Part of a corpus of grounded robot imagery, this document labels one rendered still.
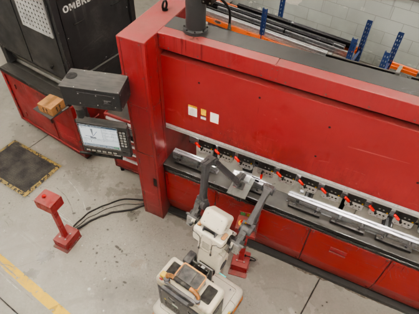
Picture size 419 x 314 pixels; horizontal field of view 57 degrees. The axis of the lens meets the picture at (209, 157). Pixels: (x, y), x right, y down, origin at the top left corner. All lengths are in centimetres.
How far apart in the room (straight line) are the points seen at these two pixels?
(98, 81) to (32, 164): 250
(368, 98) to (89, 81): 209
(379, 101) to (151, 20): 181
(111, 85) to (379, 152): 210
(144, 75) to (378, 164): 191
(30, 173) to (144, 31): 291
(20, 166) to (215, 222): 327
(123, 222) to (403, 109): 318
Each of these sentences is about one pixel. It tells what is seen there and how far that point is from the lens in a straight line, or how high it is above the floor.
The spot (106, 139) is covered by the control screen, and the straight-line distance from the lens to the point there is 349.
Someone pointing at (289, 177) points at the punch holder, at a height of 122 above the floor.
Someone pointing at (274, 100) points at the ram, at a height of 199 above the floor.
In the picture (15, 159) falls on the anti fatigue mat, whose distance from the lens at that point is 567.
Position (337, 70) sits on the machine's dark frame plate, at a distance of 286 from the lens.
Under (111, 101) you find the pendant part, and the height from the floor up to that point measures 186.
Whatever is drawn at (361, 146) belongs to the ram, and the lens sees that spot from 306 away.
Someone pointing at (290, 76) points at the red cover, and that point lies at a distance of 281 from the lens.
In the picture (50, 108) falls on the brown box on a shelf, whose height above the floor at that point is 110.
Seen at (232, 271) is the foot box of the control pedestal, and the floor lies 1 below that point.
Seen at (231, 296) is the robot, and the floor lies 28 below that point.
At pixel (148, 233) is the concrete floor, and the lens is 453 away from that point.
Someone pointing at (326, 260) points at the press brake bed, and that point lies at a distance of 410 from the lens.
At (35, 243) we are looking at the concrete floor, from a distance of 477.
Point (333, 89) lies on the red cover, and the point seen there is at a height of 224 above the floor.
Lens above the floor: 383
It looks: 47 degrees down
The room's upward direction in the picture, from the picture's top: 2 degrees clockwise
